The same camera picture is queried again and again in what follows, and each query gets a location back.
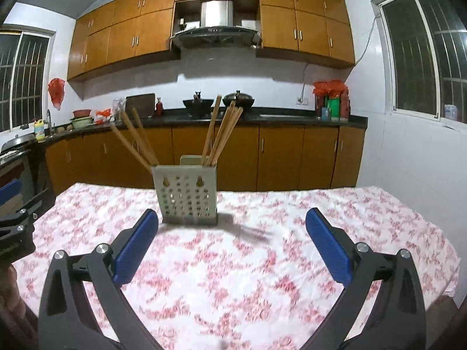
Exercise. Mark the red plastic bag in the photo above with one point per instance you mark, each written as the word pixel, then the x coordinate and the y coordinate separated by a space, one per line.
pixel 56 91

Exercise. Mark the dark cutting board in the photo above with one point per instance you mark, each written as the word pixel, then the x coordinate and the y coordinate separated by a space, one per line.
pixel 140 105

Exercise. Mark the steel range hood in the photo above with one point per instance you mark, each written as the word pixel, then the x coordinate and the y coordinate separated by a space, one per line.
pixel 215 31

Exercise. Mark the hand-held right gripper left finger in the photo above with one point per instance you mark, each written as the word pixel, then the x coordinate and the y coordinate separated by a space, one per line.
pixel 135 248

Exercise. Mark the clear plastic bag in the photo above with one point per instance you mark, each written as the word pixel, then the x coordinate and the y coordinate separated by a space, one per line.
pixel 118 109

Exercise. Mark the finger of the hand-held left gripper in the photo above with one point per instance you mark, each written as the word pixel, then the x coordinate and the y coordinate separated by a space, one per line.
pixel 22 237
pixel 8 192

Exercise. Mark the red bottle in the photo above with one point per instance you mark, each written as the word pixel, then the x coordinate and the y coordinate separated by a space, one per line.
pixel 159 108

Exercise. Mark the brown kitchen cabinets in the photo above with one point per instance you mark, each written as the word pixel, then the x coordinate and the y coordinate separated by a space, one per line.
pixel 281 156
pixel 310 25

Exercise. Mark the black wok with lid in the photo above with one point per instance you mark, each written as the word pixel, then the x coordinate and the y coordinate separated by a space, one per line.
pixel 239 99

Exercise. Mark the metal faucet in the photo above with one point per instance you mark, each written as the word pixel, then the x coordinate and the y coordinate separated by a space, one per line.
pixel 49 120

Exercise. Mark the black kitchen countertop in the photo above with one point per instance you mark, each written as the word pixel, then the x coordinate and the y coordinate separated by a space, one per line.
pixel 277 117

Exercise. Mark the yellow detergent bottle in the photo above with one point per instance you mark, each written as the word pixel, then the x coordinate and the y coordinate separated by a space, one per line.
pixel 39 131

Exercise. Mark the barred window with white frame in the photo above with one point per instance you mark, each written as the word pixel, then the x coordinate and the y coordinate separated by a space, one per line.
pixel 25 80
pixel 412 54

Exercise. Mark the green basin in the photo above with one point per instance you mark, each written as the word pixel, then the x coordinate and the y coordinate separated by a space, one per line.
pixel 82 122

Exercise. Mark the brown lower kitchen cabinets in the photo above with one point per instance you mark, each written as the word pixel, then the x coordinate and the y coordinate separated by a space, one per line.
pixel 281 156

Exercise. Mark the wooden chopstick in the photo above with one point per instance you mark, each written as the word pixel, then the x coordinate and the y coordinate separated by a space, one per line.
pixel 222 129
pixel 144 133
pixel 139 139
pixel 131 148
pixel 229 135
pixel 212 127
pixel 225 133

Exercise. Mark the brown upper kitchen cabinets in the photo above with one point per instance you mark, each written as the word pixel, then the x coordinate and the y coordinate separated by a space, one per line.
pixel 310 25

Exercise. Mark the white wall socket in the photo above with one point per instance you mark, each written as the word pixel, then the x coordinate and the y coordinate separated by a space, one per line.
pixel 302 100

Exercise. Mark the red floral tablecloth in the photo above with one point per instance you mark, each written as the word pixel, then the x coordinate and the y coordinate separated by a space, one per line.
pixel 237 280

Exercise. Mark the green packet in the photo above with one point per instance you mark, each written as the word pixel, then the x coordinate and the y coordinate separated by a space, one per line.
pixel 334 109

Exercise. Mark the orange plastic bag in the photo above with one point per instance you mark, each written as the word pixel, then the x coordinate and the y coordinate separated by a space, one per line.
pixel 103 113

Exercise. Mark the red basin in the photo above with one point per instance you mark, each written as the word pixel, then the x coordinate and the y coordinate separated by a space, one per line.
pixel 81 113

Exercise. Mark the grey perforated utensil holder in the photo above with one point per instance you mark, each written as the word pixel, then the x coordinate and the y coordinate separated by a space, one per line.
pixel 186 197

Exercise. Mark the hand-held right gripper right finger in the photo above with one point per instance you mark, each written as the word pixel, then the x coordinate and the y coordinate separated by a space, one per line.
pixel 328 244

